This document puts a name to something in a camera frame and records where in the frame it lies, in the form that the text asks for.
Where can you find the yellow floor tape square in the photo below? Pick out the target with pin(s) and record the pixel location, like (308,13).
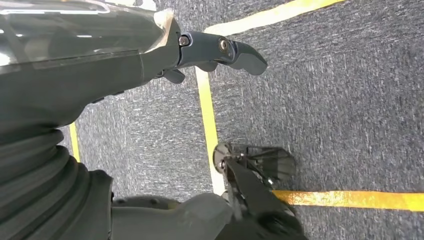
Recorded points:
(74,142)
(208,116)

